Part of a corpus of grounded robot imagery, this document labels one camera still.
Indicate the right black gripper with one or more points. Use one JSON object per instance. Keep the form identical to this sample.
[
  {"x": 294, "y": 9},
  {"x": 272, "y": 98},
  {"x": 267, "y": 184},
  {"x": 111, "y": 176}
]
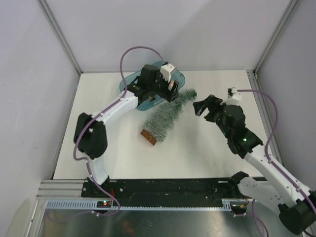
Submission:
[{"x": 214, "y": 105}]

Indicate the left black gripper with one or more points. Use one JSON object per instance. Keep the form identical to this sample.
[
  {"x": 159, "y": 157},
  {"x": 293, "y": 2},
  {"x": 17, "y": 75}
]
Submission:
[{"x": 172, "y": 95}]

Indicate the small frosted christmas tree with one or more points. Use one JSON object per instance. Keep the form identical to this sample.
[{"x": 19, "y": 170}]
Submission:
[{"x": 159, "y": 123}]

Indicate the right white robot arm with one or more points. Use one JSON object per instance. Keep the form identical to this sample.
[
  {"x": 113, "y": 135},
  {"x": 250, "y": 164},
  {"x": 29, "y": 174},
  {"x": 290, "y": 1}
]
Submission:
[{"x": 290, "y": 199}]

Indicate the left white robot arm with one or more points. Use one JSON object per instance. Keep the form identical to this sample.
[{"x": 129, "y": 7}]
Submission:
[{"x": 91, "y": 139}]

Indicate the gold mirror ball ornament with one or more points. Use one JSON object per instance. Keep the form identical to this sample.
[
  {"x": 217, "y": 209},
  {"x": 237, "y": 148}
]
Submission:
[{"x": 170, "y": 86}]

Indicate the teal plastic bin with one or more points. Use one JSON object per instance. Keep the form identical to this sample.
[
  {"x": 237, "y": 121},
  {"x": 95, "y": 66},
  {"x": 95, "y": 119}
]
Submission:
[{"x": 128, "y": 98}]

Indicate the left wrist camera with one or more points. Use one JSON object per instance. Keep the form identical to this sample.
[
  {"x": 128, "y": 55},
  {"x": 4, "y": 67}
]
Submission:
[{"x": 166, "y": 71}]

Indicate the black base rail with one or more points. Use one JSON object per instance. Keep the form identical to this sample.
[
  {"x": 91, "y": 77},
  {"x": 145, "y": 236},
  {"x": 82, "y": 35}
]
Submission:
[{"x": 164, "y": 190}]

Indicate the white slotted cable duct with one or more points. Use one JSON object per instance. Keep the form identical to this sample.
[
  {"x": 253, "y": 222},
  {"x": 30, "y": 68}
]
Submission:
[{"x": 102, "y": 204}]

